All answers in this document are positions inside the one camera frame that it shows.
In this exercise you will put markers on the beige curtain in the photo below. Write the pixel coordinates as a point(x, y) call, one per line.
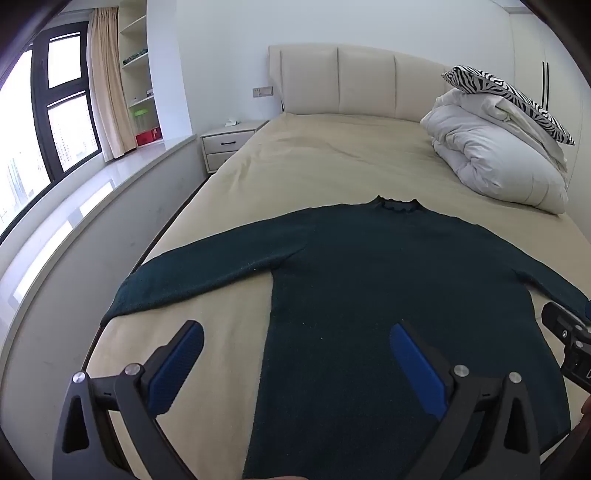
point(108, 92)

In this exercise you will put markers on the white window sill ledge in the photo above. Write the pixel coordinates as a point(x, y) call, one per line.
point(92, 184)

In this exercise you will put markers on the wall switch panel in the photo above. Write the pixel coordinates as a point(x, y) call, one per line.
point(262, 91)

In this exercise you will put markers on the white nightstand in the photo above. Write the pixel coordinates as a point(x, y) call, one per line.
point(226, 145)

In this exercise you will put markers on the bed with beige sheet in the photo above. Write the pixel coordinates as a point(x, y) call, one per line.
point(323, 157)

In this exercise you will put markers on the green lidded container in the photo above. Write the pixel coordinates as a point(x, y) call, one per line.
point(141, 117)

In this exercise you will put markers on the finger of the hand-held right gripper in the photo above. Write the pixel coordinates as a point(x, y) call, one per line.
point(559, 323)

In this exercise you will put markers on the white wardrobe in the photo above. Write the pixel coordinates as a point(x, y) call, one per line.
point(535, 50)

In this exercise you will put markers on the black framed window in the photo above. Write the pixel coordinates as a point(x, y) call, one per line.
point(41, 124)

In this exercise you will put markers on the white folded duvet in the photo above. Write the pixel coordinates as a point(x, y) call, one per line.
point(494, 157)

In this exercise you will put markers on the red box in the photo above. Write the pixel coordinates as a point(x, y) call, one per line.
point(147, 137)

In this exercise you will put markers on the zebra print pillow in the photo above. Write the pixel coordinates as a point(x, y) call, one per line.
point(508, 94)

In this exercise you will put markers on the beige padded headboard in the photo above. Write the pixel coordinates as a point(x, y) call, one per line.
point(364, 83)

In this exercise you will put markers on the white open shelf unit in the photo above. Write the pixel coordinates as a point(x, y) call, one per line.
point(138, 74)

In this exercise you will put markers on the dark green knit sweater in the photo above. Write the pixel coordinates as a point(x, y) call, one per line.
point(369, 277)

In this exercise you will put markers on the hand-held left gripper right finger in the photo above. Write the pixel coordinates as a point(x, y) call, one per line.
point(418, 374)

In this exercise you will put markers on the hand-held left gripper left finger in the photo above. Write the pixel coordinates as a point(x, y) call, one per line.
point(178, 364)

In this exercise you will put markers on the dark patterned flat item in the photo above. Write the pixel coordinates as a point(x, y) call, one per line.
point(135, 58)

